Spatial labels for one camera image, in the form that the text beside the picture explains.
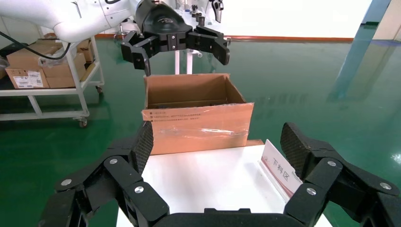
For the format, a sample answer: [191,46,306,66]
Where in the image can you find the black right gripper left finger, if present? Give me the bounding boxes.
[38,121,170,227]

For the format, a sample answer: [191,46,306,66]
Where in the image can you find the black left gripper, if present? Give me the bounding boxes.
[121,0,231,77]

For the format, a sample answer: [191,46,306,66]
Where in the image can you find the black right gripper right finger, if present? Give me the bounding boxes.
[280,122,401,227]

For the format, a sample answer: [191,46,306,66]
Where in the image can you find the large open cardboard box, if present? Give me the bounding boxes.
[141,73,255,156]

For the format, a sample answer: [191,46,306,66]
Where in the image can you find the plain brown cardboard box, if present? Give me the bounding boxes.
[42,52,87,89]
[76,39,95,63]
[6,43,63,70]

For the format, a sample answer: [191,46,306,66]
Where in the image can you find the cardboard box with white label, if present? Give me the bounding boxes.
[5,67,51,89]

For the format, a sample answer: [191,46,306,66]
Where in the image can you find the acrylic sign with red print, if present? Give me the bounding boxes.
[258,139,304,200]

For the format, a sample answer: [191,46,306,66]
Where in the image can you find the white wheeled cart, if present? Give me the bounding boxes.
[0,34,106,129]

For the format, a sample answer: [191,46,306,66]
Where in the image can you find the white table stand post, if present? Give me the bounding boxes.
[174,48,202,76]

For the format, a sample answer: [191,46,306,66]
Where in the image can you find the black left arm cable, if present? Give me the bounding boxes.
[0,30,72,61]

